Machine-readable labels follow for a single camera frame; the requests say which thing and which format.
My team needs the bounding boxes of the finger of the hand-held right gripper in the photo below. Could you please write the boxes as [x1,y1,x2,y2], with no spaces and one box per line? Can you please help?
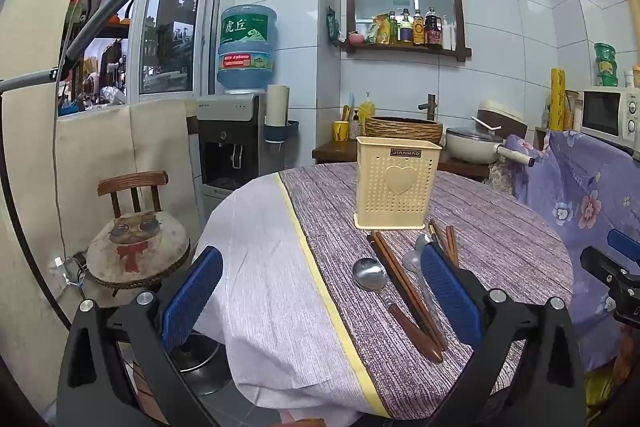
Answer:
[606,228,640,265]
[580,246,640,324]

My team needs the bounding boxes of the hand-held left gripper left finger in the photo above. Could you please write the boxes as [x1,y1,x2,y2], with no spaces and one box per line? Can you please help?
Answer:
[56,247,224,427]

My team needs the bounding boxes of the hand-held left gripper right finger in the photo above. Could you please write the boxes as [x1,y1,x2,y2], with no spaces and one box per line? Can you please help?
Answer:
[420,243,587,427]

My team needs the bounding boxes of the cream plastic utensil holder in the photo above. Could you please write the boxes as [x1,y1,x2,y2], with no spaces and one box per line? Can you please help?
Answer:
[353,136,443,230]

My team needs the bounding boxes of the grey round table base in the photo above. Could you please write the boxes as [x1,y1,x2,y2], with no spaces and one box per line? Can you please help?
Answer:
[169,332,234,397]

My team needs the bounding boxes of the purple floral cloth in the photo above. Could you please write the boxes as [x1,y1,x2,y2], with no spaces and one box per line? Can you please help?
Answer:
[504,129,640,374]

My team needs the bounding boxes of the cat print seat cushion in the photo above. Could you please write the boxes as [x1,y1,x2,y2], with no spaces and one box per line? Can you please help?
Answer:
[86,212,191,289]

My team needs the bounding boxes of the beige floral fabric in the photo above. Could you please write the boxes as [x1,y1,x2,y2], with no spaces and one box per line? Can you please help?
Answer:
[486,156,517,198]

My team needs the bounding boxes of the purple and white tablecloth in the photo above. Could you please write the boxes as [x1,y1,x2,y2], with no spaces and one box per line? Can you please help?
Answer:
[192,163,576,421]

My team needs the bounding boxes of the wooden chair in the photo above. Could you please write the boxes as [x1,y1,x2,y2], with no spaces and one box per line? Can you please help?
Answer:
[86,171,192,305]

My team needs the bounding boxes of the white microwave oven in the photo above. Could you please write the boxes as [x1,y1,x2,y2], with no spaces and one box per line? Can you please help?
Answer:
[579,87,640,158]

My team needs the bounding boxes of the cream lidded pan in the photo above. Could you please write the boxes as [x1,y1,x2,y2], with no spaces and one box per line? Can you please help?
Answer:
[444,126,535,168]

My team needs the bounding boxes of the grey water dispenser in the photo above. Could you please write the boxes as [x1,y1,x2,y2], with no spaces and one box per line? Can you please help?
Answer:
[196,93,269,208]

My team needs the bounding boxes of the yellow foil roll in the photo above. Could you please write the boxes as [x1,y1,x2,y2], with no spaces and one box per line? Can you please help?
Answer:
[549,67,567,132]

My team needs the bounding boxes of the woven wash basin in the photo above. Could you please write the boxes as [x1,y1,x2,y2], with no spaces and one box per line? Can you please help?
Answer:
[363,116,445,146]

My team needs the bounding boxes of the brown rice cooker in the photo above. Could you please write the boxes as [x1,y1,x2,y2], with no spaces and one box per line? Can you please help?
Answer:
[474,100,529,140]

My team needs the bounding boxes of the green instant noodle cups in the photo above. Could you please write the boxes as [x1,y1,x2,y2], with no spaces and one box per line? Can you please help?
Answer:
[593,42,619,87]

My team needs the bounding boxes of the bronze faucet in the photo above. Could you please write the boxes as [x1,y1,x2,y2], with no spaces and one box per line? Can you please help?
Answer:
[418,94,439,122]

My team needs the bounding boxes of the yellow dish soap bottle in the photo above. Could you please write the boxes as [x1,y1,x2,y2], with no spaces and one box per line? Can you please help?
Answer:
[358,91,376,122]

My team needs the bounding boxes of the white paper cup dispenser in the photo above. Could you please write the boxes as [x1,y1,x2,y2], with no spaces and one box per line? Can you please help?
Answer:
[263,84,300,144]

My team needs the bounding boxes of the blue water bottle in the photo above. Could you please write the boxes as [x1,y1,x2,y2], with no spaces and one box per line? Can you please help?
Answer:
[216,4,278,94]

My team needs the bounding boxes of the dark soy sauce bottle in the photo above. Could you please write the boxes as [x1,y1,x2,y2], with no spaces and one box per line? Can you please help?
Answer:
[424,6,444,48]

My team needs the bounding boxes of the purple label oil bottle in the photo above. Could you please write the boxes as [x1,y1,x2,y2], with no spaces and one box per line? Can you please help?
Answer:
[398,9,414,44]

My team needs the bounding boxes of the yellow seasoning packet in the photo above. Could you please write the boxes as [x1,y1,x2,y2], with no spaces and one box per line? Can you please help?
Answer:
[369,13,391,46]

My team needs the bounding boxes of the aluminium framed window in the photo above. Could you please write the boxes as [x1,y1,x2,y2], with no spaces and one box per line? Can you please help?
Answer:
[131,0,227,101]

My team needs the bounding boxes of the green hanging packet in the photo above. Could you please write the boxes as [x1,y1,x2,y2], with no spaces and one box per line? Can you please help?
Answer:
[325,6,341,44]

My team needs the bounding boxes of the grey metal pole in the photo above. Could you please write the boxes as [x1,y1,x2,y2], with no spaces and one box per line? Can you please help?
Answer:
[0,0,198,96]

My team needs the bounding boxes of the wooden handled steel spoon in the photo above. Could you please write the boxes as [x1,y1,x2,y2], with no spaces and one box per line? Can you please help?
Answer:
[351,257,445,364]

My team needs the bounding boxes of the white cable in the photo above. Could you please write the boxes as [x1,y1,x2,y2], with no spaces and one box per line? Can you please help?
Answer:
[52,0,168,260]

